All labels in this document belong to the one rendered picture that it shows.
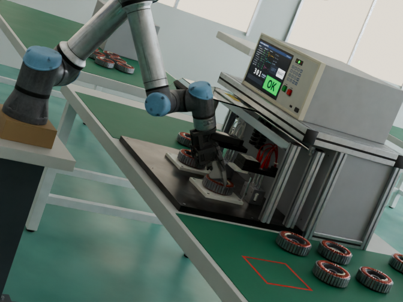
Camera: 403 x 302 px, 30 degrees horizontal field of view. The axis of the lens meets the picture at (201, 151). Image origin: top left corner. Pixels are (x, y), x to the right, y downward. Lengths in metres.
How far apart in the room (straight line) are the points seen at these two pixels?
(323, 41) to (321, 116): 5.81
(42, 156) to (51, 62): 0.30
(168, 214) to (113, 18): 0.68
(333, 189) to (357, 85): 0.36
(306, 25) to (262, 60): 5.40
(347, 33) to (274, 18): 0.94
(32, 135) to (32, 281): 0.99
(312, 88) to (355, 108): 0.20
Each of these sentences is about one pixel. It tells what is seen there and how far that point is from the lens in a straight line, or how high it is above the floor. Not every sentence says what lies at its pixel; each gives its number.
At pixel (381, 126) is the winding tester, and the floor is 1.18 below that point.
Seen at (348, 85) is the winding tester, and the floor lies 1.28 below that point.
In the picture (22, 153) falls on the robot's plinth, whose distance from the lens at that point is 2.42.
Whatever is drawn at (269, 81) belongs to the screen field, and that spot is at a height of 1.18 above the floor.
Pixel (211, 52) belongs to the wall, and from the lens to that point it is 7.76.
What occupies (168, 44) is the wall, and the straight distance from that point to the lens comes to 7.56.
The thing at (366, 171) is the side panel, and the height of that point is 1.03.
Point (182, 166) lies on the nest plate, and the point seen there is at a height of 0.78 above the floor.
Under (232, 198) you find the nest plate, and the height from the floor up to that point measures 0.78.
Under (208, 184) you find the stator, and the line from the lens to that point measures 2.56.
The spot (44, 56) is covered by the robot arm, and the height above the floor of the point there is 1.03.
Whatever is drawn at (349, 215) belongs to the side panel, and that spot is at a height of 0.86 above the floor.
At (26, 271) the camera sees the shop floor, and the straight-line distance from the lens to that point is 3.38.
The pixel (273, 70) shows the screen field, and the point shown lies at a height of 1.22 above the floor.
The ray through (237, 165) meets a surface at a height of 0.88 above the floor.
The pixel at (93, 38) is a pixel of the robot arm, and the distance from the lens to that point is 2.54.
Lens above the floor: 1.47
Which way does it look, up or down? 13 degrees down
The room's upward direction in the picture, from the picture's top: 21 degrees clockwise
